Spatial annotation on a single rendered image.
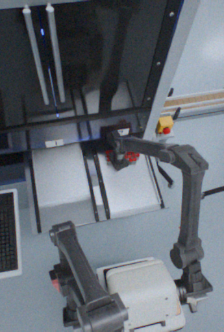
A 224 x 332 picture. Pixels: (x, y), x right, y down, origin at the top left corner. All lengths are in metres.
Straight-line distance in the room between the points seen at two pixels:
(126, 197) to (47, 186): 0.42
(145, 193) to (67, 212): 0.42
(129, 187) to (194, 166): 0.68
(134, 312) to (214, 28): 3.26
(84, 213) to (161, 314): 0.69
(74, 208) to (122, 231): 0.94
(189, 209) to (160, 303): 0.31
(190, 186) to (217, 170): 1.80
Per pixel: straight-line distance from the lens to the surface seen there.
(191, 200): 1.08
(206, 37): 3.73
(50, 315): 2.44
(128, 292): 1.04
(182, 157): 1.04
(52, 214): 1.61
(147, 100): 1.45
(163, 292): 1.06
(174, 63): 1.29
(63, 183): 1.65
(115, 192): 1.63
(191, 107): 1.90
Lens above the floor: 2.42
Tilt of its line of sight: 66 degrees down
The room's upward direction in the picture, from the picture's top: 8 degrees clockwise
